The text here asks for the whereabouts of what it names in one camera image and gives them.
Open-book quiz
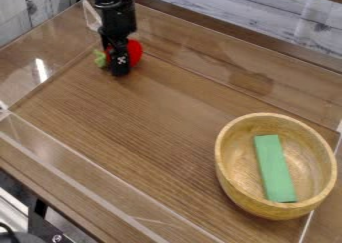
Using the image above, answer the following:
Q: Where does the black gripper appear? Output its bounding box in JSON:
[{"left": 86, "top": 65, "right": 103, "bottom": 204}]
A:
[{"left": 95, "top": 0, "right": 138, "bottom": 76}]

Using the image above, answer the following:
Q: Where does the red plush fruit green leaf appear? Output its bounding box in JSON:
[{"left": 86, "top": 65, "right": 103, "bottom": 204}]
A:
[{"left": 94, "top": 39, "right": 143, "bottom": 68}]

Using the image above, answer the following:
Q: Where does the black table leg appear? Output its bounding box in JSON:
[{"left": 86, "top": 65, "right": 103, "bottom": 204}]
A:
[{"left": 34, "top": 198, "right": 48, "bottom": 218}]

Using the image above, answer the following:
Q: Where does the green rectangular block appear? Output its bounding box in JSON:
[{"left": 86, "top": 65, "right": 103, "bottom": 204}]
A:
[{"left": 254, "top": 135, "right": 298, "bottom": 203}]

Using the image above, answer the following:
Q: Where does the wooden bowl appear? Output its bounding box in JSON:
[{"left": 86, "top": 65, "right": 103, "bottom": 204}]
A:
[{"left": 214, "top": 113, "right": 338, "bottom": 220}]

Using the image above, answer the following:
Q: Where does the clear acrylic corner bracket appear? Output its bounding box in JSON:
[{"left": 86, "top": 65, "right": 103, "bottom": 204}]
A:
[{"left": 82, "top": 0, "right": 102, "bottom": 31}]

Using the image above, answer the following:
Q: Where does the clear acrylic tray wall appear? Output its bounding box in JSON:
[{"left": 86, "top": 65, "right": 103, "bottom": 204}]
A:
[{"left": 0, "top": 107, "right": 225, "bottom": 243}]

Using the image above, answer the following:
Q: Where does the black cable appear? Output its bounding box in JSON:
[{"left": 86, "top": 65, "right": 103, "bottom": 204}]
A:
[{"left": 0, "top": 221, "right": 22, "bottom": 243}]

